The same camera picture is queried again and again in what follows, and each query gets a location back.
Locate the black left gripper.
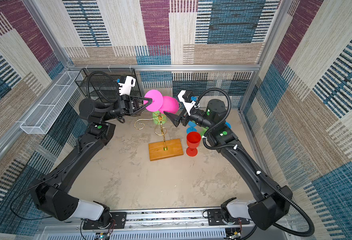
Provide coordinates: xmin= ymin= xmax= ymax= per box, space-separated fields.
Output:
xmin=101 ymin=100 xmax=151 ymax=126

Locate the green wine glass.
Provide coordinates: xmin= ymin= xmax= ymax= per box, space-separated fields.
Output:
xmin=152 ymin=111 xmax=167 ymax=125
xmin=200 ymin=128 xmax=207 ymax=137

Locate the pink wine glass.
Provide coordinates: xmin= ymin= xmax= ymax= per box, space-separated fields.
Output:
xmin=144 ymin=90 xmax=179 ymax=114

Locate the red wine glass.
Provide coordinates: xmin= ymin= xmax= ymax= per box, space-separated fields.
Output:
xmin=186 ymin=132 xmax=202 ymax=157

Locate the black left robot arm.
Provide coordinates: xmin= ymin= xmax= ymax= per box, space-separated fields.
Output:
xmin=29 ymin=95 xmax=153 ymax=228

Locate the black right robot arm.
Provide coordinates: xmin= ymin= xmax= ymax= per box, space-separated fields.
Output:
xmin=164 ymin=99 xmax=293 ymax=231

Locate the wooden rack base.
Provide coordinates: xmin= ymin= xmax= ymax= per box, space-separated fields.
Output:
xmin=149 ymin=139 xmax=184 ymax=161

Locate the black mesh shelf rack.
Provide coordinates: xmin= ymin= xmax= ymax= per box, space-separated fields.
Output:
xmin=75 ymin=68 xmax=137 ymax=104

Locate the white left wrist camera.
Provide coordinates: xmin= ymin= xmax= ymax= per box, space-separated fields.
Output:
xmin=117 ymin=76 xmax=136 ymax=96

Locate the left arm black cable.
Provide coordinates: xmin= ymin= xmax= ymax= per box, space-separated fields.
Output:
xmin=87 ymin=70 xmax=126 ymax=124

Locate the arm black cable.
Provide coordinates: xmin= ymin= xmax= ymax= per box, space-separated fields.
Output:
xmin=87 ymin=70 xmax=126 ymax=124
xmin=195 ymin=87 xmax=315 ymax=238

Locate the gold wire glass rack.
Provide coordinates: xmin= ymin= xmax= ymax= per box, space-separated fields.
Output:
xmin=134 ymin=118 xmax=168 ymax=142

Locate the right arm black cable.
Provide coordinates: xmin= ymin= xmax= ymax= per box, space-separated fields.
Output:
xmin=195 ymin=87 xmax=315 ymax=238

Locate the white mesh wall basket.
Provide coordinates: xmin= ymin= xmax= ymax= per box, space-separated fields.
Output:
xmin=20 ymin=71 xmax=83 ymax=135

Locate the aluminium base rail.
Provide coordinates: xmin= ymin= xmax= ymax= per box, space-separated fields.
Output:
xmin=38 ymin=206 xmax=293 ymax=240

